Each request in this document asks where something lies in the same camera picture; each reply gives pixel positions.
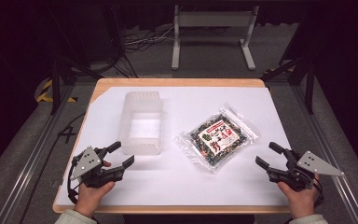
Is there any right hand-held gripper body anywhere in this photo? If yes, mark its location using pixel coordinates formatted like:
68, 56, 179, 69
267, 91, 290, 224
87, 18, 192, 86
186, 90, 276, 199
267, 148, 345, 192

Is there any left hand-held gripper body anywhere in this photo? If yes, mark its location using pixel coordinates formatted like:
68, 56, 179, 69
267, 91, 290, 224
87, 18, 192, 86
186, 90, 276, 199
69, 146, 126, 189

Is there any clear plastic container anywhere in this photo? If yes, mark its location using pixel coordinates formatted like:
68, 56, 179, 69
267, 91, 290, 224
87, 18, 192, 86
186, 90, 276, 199
117, 91, 164, 156

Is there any clear packet of dark snacks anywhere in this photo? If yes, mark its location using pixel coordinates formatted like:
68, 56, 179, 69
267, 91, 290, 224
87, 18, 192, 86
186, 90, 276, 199
174, 102, 261, 175

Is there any person's left hand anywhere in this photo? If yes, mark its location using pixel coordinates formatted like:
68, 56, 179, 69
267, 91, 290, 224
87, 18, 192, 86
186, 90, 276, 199
73, 160, 117, 218

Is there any person's right hand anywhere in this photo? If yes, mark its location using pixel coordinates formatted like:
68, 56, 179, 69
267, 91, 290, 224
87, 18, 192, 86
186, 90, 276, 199
276, 173, 321, 220

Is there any black tape mark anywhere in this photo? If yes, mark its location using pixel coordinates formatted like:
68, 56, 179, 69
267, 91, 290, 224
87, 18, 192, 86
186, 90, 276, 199
58, 125, 77, 145

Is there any white paper sheet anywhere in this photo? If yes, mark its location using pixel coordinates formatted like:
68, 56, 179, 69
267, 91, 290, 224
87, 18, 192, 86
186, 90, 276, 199
56, 86, 292, 207

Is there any black tripod stand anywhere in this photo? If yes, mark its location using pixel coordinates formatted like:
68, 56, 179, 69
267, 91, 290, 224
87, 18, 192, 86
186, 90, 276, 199
260, 52, 317, 116
46, 8, 105, 116

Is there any yellow black hazard tape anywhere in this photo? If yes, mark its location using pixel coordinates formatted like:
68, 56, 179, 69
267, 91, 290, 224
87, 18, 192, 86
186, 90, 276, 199
35, 78, 77, 104

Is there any grey metal stand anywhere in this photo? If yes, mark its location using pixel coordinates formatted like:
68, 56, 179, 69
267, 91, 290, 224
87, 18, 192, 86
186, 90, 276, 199
171, 5, 260, 72

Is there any aluminium floor rail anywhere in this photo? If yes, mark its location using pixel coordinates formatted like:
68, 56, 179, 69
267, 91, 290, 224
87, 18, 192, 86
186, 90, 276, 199
289, 83, 358, 224
0, 83, 77, 224

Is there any left hand-held gripper cable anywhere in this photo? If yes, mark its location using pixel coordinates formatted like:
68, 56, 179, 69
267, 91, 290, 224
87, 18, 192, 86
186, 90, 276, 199
66, 161, 81, 206

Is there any black floor cable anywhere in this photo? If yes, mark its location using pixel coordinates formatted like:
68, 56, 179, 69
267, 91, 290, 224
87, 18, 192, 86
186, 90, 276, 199
18, 112, 87, 224

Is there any bundle of floor cables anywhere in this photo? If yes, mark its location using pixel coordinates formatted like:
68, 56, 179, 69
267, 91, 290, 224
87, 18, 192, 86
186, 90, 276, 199
117, 24, 176, 78

